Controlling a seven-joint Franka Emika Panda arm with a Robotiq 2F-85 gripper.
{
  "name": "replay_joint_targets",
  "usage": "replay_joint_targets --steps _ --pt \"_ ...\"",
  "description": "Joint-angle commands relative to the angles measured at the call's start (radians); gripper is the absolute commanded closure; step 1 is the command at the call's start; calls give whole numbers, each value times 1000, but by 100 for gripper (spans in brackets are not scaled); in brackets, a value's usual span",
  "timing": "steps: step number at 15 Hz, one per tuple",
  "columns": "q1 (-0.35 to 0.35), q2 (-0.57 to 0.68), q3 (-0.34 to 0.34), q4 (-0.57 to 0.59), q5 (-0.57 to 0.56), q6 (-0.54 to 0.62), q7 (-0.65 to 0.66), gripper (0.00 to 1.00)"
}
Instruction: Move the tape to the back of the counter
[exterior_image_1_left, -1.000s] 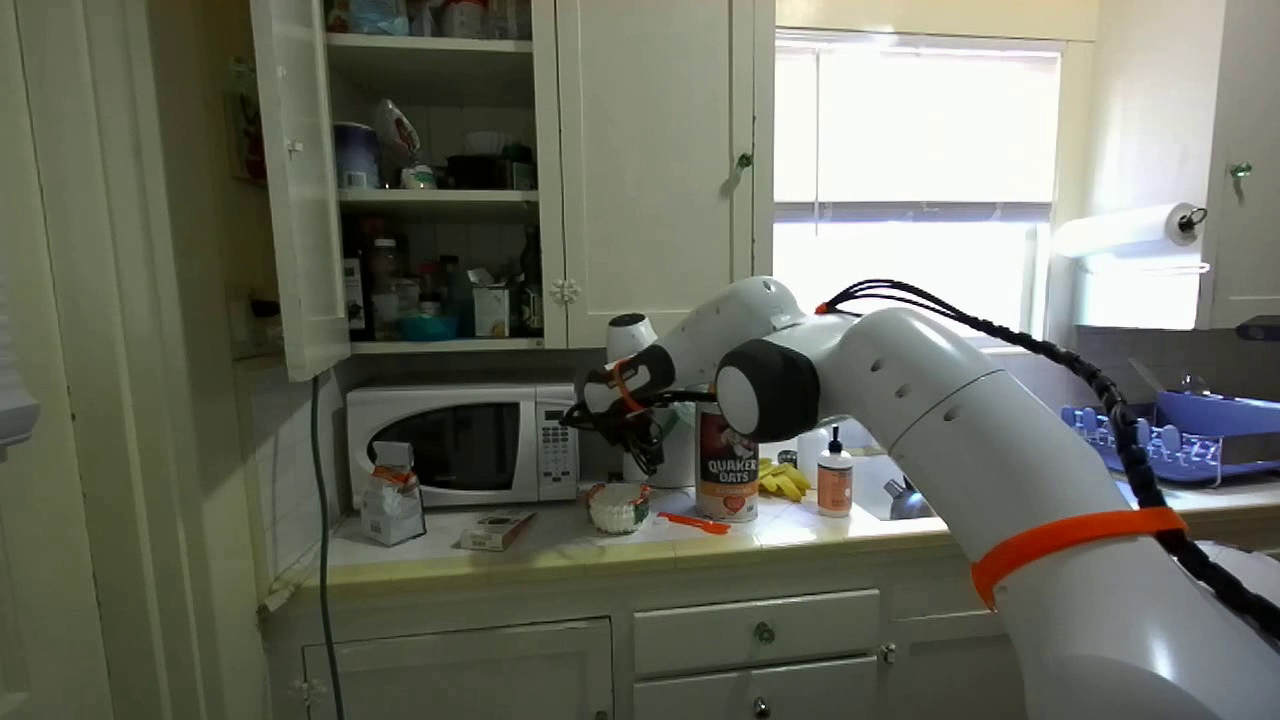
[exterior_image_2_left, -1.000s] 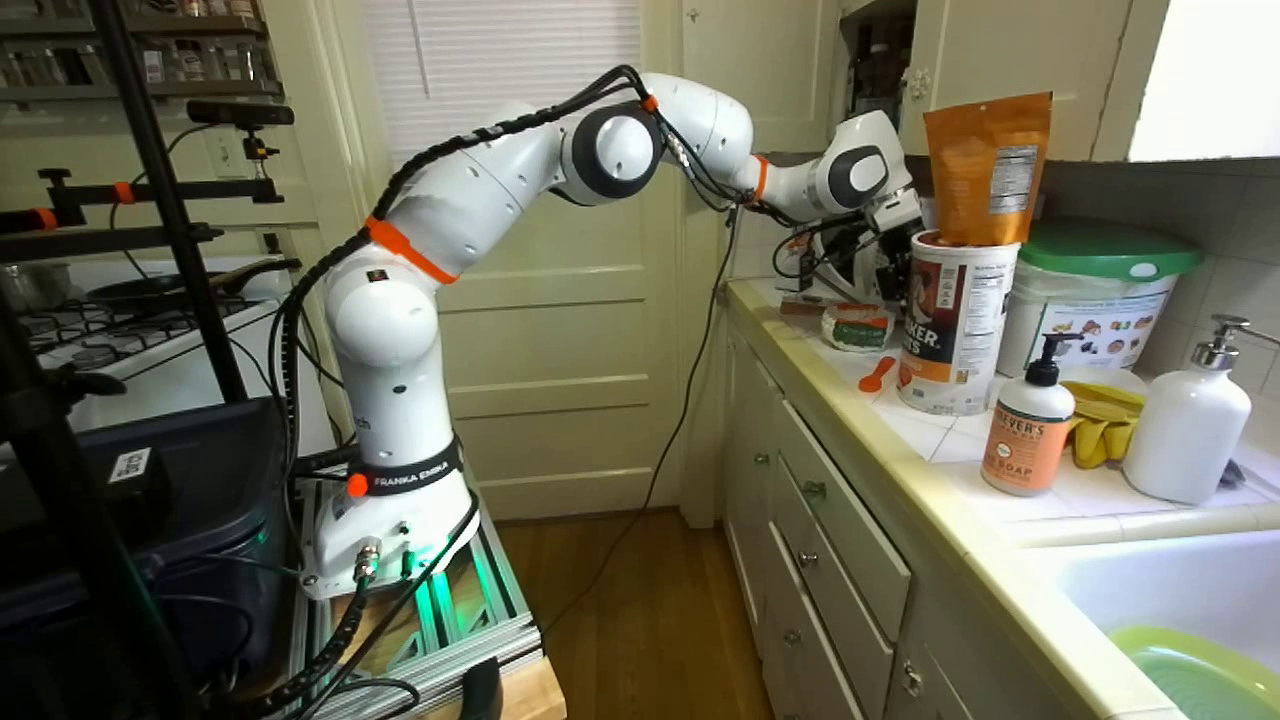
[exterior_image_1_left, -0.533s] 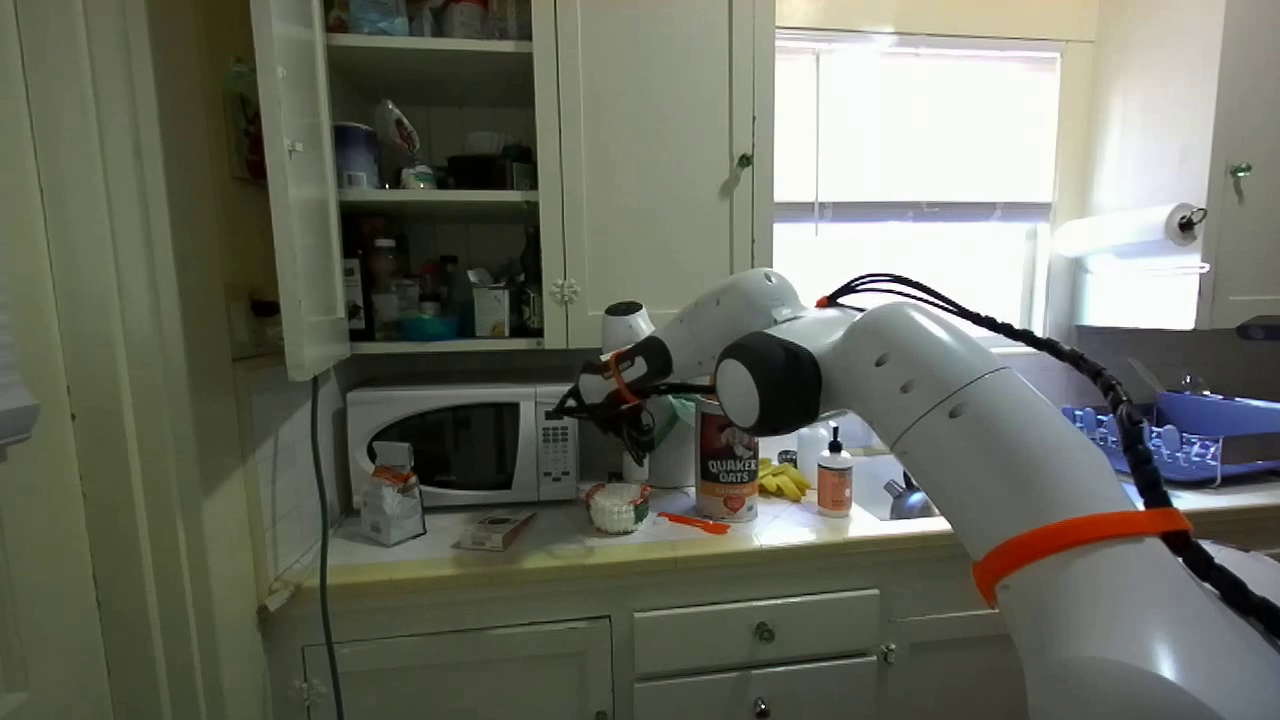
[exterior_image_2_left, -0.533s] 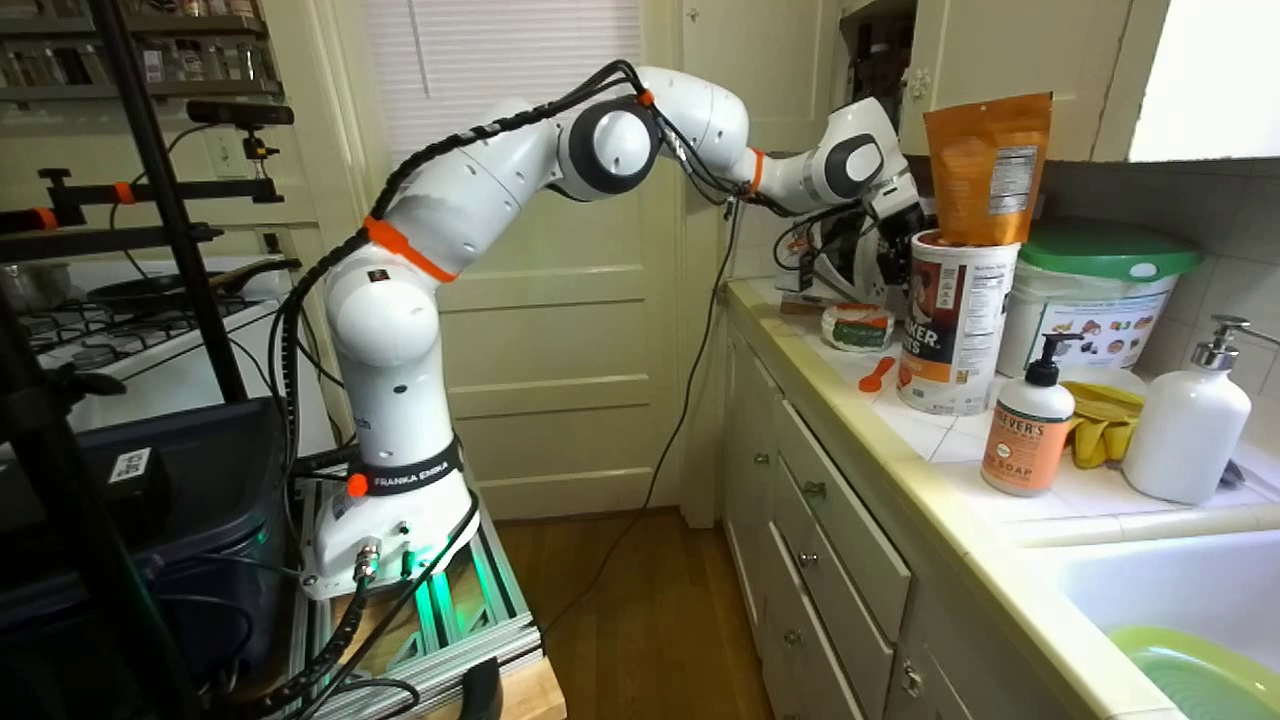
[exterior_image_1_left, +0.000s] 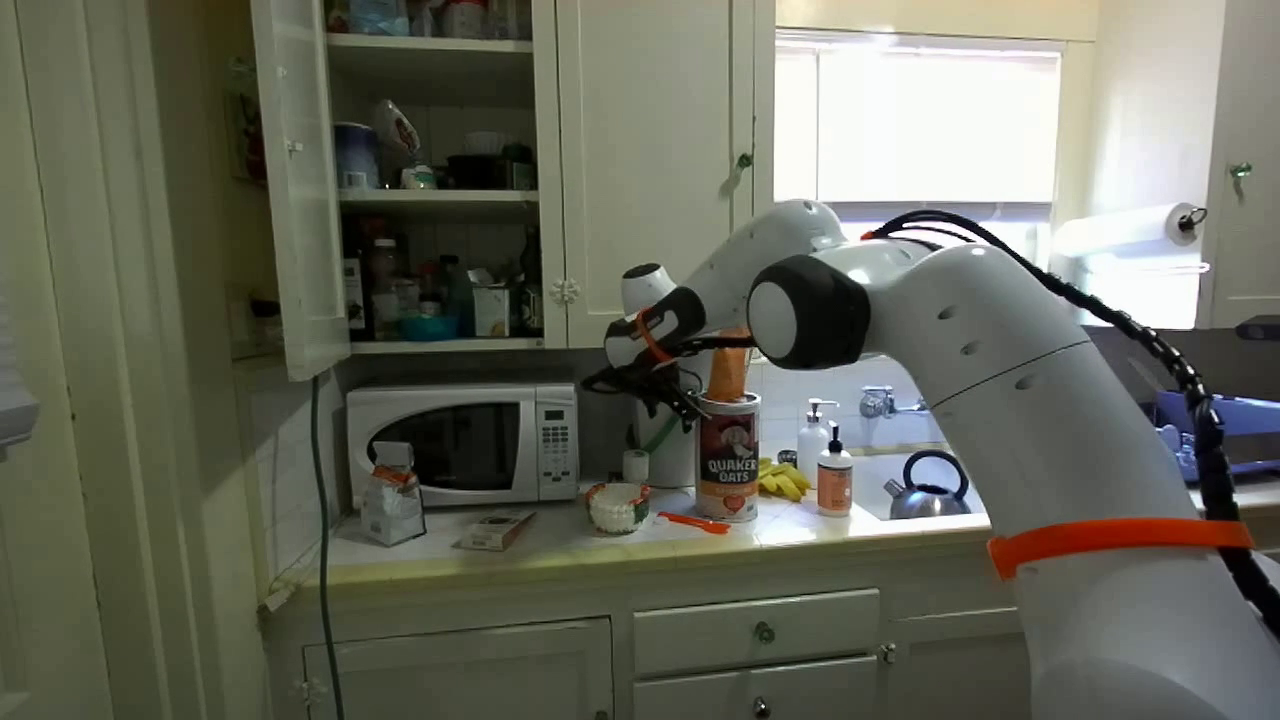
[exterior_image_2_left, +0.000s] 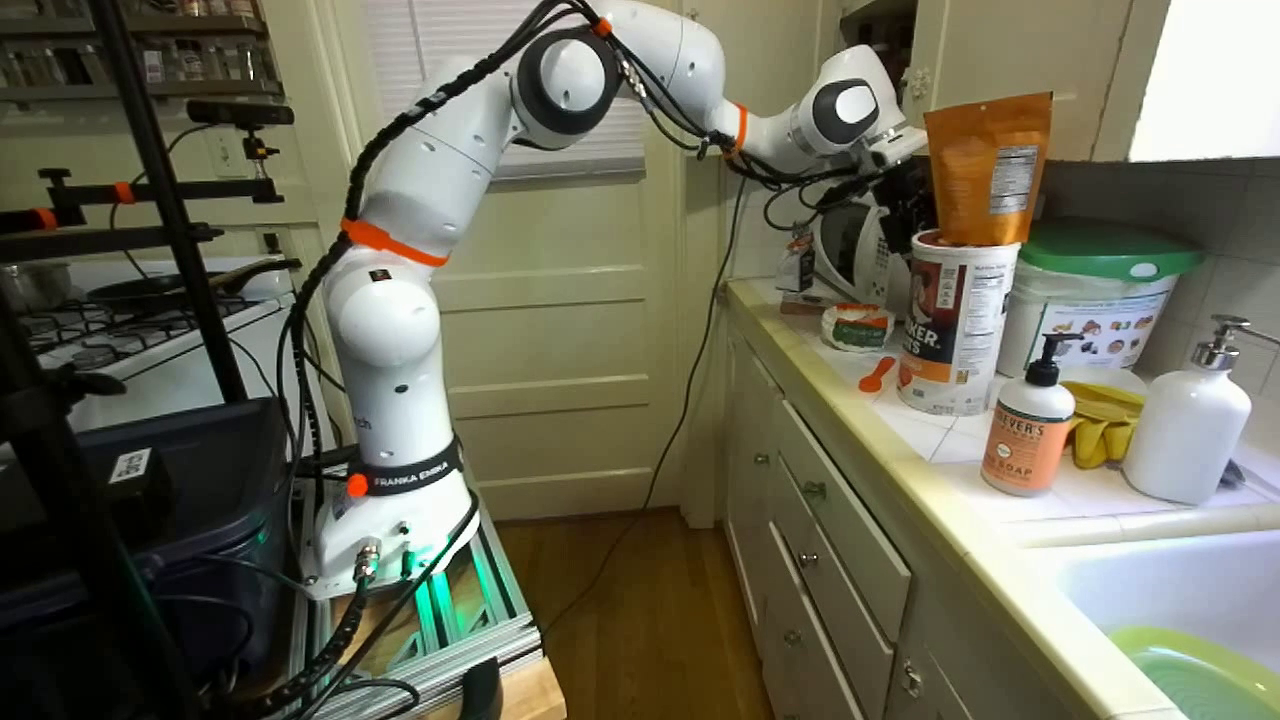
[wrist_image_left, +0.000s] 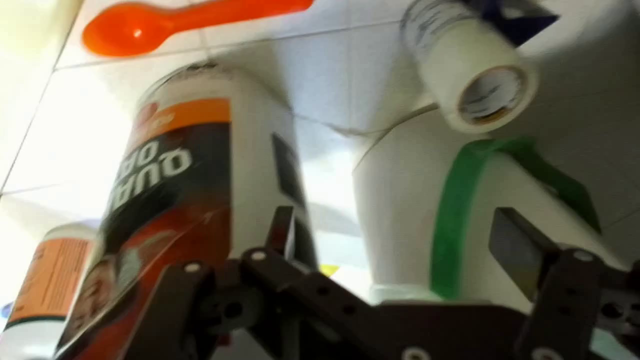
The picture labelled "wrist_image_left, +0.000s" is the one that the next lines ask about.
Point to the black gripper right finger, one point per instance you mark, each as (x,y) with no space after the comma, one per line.
(572,300)

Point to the white tape roll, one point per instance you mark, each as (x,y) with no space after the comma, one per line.
(466,73)

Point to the white bucket with green lid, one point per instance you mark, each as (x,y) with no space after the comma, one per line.
(406,200)

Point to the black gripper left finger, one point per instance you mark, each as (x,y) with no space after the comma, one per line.
(267,292)

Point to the orange soap pump bottle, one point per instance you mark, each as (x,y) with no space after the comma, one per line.
(46,281)

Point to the orange plastic spoon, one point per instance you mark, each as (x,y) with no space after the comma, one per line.
(147,26)

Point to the white orange oats canister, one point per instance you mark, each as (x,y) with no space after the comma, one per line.
(200,172)

